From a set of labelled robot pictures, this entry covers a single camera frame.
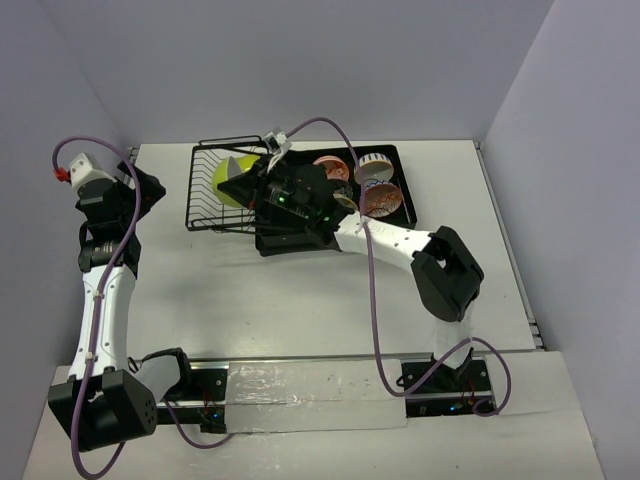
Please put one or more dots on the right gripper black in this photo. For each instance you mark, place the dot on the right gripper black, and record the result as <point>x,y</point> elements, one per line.
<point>250,188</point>

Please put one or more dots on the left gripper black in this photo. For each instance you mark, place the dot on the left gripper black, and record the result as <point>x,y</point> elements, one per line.
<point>138,185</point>

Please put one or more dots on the orange floral bowl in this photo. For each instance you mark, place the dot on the orange floral bowl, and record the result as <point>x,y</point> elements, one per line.
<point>335,168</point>

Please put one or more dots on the white bowl pink rim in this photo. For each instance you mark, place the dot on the white bowl pink rim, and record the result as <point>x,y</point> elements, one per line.
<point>373,166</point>

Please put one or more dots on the orange blue geometric bowl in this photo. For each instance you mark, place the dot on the orange blue geometric bowl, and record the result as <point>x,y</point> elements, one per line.
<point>381,198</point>

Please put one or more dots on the white square bowl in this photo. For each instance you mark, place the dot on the white square bowl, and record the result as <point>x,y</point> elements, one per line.
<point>234,169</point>

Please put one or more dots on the leaf pattern white bowl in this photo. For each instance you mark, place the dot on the leaf pattern white bowl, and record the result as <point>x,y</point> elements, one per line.
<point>347,202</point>

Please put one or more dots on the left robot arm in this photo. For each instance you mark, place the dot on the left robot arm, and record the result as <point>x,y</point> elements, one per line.
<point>104,401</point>

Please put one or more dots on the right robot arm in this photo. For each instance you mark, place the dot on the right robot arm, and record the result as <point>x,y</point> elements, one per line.
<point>447,276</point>

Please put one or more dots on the black dish rack tray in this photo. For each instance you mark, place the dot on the black dish rack tray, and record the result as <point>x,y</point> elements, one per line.
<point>269,243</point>

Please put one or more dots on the white taped sheet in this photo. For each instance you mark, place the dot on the white taped sheet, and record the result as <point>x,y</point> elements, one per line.
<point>287,397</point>

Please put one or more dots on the black wire plate rack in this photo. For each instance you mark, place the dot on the black wire plate rack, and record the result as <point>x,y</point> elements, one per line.
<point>204,211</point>

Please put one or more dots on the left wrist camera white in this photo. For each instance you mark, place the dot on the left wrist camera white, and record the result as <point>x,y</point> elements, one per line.
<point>82,170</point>

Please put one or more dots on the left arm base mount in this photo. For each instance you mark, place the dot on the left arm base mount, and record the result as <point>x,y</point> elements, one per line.
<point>202,401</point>

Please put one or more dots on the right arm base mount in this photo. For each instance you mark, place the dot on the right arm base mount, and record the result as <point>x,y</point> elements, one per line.
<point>453,393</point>

